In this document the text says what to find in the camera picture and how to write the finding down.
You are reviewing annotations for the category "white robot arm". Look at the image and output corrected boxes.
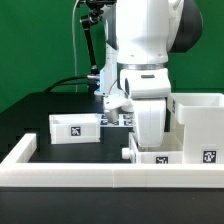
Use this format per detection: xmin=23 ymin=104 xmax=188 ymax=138
xmin=100 ymin=0 xmax=203 ymax=148

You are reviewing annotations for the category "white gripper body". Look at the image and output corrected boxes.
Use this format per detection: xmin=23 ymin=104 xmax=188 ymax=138
xmin=103 ymin=68 xmax=171 ymax=148

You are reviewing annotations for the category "white front drawer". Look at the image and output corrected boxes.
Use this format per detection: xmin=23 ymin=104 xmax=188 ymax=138
xmin=122 ymin=132 xmax=183 ymax=164

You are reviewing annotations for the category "marker tag sheet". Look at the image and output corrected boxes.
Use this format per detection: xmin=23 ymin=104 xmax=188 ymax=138
xmin=98 ymin=114 xmax=132 ymax=127

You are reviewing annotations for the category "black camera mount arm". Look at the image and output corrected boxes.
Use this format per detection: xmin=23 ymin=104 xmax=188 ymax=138
xmin=79 ymin=0 xmax=118 ymax=85

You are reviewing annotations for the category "white fence wall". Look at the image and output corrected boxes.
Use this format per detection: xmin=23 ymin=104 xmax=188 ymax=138
xmin=0 ymin=133 xmax=224 ymax=188

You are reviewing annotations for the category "white drawer cabinet box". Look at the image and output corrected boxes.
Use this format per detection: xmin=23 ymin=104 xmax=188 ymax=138
xmin=167 ymin=93 xmax=224 ymax=165

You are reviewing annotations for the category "black cable bundle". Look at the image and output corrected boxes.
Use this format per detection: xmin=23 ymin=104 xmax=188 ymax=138
xmin=43 ymin=75 xmax=100 ymax=94

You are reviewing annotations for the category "white thin cable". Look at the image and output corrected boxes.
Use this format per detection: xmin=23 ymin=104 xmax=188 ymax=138
xmin=71 ymin=0 xmax=82 ymax=94

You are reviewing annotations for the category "white drawer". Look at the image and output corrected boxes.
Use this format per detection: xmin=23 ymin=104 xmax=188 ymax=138
xmin=49 ymin=113 xmax=100 ymax=144
xmin=122 ymin=132 xmax=183 ymax=164

